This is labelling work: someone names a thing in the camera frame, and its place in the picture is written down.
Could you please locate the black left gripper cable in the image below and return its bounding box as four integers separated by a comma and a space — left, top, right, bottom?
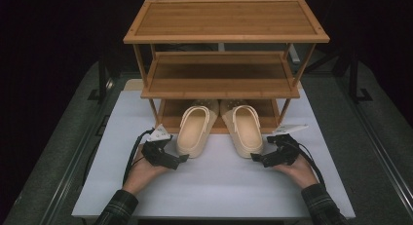
122, 128, 156, 184

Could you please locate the wooden three-tier shoe rack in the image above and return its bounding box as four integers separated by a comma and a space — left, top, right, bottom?
122, 0, 331, 135

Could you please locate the person's right hand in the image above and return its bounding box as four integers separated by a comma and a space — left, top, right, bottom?
272, 154, 319, 191

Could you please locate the beige perforated clog shoe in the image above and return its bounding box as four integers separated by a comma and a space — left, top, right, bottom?
175, 98, 220, 160
219, 98, 265, 160

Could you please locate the metal floor rail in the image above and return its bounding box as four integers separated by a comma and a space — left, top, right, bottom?
335, 77, 413, 213
38, 77, 123, 225

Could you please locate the black metal stand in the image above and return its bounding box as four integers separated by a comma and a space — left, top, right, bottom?
348, 51, 374, 104
87, 51, 115, 104

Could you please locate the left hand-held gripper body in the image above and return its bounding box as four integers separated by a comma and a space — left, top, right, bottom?
141, 123, 180, 170

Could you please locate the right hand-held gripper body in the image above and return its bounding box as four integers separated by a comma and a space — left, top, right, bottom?
260, 123, 309, 169

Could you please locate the person's left hand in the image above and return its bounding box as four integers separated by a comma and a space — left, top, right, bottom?
122, 144, 169, 197

